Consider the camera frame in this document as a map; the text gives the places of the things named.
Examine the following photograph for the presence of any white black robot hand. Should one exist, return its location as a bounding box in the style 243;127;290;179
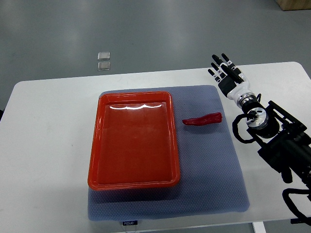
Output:
208;53;250;102

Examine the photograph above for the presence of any red pepper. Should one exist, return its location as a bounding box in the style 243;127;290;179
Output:
182;112;222;126

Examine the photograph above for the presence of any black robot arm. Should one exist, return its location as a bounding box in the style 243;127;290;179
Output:
232;93;311;225

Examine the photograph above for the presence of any red plastic tray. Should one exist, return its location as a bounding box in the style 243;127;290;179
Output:
87;91;180;191

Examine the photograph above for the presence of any cardboard box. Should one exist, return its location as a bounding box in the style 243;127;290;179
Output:
276;0;311;11

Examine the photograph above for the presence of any blue grey mesh mat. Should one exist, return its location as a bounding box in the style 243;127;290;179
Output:
88;85;249;221

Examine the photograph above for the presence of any upper floor socket plate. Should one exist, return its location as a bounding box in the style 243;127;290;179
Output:
97;51;110;61

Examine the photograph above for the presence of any white table leg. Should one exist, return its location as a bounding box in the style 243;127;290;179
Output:
252;221;267;233

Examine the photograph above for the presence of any black label tag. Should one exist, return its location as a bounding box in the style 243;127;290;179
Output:
122;220;138;226

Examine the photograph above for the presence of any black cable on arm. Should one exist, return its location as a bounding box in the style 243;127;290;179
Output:
232;114;258;144

